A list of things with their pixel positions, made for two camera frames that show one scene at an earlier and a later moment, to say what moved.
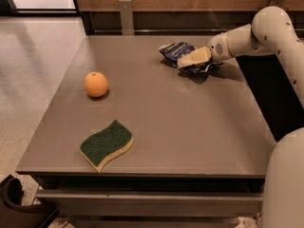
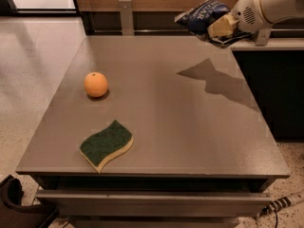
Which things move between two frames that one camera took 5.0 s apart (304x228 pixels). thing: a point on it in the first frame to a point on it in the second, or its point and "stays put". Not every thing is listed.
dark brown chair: x=15 y=215 stays put
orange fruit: x=96 y=84 stays put
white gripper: x=217 y=49 to x=246 y=12
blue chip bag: x=173 y=52 to x=198 y=18
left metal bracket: x=125 y=13 stays put
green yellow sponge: x=100 y=146 stays put
